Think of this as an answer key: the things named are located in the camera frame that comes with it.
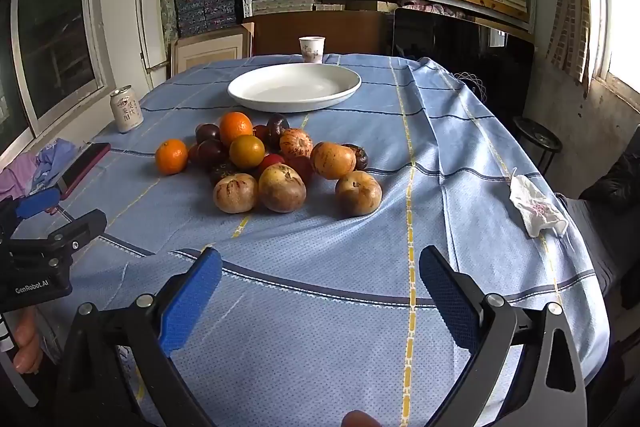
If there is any person's left hand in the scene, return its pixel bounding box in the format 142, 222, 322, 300
12, 307, 46, 375

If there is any marble slab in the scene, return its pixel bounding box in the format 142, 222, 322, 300
159, 0, 178, 42

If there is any dark red smartphone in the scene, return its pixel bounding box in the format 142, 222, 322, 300
56, 143, 112, 200

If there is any black panel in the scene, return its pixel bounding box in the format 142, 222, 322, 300
392, 7, 536, 122

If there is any white drink can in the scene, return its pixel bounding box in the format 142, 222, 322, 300
110, 85, 144, 134

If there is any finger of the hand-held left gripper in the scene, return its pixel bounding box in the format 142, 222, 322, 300
0, 188, 62, 228
12, 209, 108, 258

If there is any yellow orange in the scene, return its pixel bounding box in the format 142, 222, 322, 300
229, 134, 266, 170

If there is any striped pepino melon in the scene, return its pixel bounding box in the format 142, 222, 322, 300
279, 128, 314, 159

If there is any white wooden slat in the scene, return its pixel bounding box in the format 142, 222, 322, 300
135, 0, 156, 90

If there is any wooden picture frame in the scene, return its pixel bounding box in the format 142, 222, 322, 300
172, 32, 246, 75

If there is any person's right hand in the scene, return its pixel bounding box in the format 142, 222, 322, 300
341, 409, 383, 427

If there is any black round stool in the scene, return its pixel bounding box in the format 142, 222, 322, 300
512, 117, 563, 175

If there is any wire basket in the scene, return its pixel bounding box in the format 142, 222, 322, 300
452, 71, 486, 100

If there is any white plate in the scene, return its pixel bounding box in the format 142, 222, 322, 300
227, 63, 362, 114

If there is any pale pepino melon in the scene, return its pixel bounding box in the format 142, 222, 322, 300
335, 170, 383, 218
213, 173, 259, 214
258, 163, 307, 213

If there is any brown wooden board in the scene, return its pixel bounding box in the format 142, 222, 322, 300
252, 12, 396, 58

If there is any crumpled white tissue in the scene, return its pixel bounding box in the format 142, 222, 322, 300
509, 173, 570, 238

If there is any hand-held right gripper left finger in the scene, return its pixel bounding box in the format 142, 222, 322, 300
55, 247, 223, 427

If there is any white paper cup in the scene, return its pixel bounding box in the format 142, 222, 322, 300
299, 36, 326, 64

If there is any blue striped tablecloth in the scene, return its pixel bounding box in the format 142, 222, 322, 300
30, 53, 611, 427

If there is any golden pepino melon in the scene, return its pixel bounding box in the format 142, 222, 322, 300
310, 141, 357, 180

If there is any white framed window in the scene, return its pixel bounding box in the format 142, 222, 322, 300
570, 0, 640, 98
10, 0, 108, 138

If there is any dark bag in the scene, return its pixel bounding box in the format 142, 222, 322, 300
580, 152, 640, 212

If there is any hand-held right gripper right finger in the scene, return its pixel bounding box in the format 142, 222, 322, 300
419, 246, 588, 427

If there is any tangerine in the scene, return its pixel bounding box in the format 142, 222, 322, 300
155, 139, 189, 176

